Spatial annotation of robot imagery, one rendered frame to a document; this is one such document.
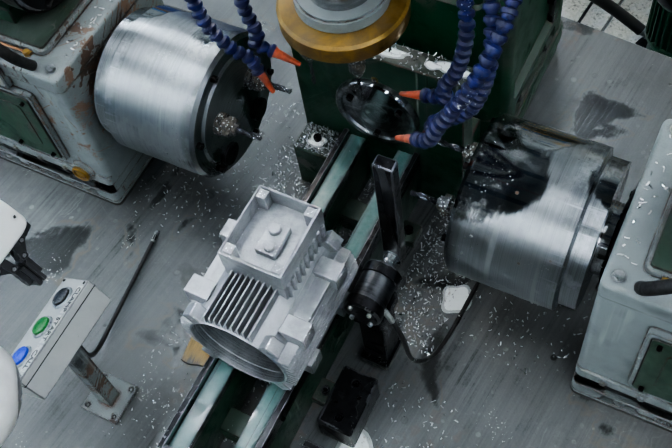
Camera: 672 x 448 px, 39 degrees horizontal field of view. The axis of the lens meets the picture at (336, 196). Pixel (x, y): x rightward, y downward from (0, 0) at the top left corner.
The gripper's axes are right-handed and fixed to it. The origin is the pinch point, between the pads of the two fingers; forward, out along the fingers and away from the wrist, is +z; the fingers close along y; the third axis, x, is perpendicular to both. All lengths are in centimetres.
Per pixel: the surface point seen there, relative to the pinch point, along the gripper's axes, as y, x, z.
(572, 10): 137, 4, 79
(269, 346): 5.1, -28.6, 21.5
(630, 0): 145, -6, 86
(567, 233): 34, -57, 33
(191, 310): 5.3, -18.2, 14.7
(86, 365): -4.8, 3.1, 17.6
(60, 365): -8.3, -3.5, 10.4
